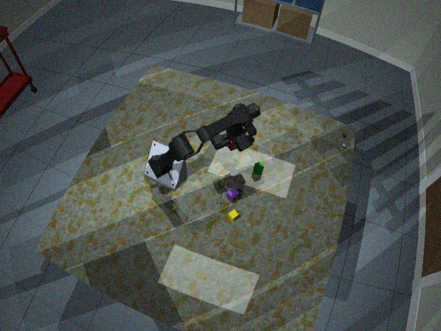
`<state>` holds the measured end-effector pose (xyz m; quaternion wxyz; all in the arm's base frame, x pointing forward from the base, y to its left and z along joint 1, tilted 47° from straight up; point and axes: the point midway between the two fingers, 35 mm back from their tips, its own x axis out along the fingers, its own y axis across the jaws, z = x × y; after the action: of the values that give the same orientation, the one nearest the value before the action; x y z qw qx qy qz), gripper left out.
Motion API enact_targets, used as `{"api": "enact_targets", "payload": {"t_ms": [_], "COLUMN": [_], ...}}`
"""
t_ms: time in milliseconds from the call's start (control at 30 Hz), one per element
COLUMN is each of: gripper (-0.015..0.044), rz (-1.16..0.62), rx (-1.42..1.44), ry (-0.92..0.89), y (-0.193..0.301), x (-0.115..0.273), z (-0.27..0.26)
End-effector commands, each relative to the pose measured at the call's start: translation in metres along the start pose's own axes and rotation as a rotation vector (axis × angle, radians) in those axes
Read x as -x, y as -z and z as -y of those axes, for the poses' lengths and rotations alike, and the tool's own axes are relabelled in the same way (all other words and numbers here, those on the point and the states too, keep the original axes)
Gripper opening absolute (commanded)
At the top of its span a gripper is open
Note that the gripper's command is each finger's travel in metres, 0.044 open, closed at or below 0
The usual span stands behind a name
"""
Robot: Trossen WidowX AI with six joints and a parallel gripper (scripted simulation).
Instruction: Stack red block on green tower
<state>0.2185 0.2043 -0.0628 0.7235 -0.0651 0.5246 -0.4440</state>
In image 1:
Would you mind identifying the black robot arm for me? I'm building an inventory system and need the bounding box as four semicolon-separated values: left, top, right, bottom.
148;103;260;178

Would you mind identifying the yellow cube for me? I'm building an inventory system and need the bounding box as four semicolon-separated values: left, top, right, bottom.
228;210;238;221

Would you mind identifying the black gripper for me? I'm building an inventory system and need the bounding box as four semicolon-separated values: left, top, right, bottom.
210;122;257;150

